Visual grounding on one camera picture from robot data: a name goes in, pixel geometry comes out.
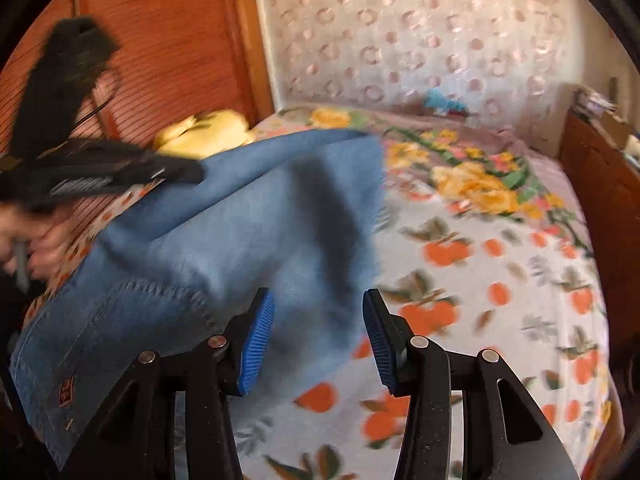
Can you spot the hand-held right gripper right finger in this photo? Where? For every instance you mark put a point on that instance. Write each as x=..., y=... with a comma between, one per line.
x=377, y=340

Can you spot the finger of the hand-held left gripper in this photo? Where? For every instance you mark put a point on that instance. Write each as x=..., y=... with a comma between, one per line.
x=130, y=170

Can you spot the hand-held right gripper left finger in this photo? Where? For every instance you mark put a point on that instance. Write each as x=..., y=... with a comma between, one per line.
x=257, y=345

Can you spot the blue denim pants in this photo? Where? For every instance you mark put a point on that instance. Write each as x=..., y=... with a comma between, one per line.
x=225, y=240

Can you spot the person's left hand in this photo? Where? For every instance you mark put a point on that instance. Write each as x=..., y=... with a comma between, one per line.
x=50, y=255

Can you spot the yellow plush toy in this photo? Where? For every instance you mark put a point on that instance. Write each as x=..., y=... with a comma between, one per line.
x=210, y=130

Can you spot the orange fruit print bedsheet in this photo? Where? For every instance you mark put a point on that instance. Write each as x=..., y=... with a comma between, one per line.
x=475, y=285

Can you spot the floral blanket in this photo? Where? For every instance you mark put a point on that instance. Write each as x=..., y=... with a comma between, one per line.
x=475, y=185

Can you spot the blue plastic bag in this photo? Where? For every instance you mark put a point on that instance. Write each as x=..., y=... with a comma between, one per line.
x=442, y=101

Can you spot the wooden cabinet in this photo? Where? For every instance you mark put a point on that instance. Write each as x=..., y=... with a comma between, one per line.
x=605, y=200

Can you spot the circle pattern sheer curtain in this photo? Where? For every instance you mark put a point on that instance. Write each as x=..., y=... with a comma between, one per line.
x=400, y=25

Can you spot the stack of papers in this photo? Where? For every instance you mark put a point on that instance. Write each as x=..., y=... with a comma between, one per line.
x=590, y=100

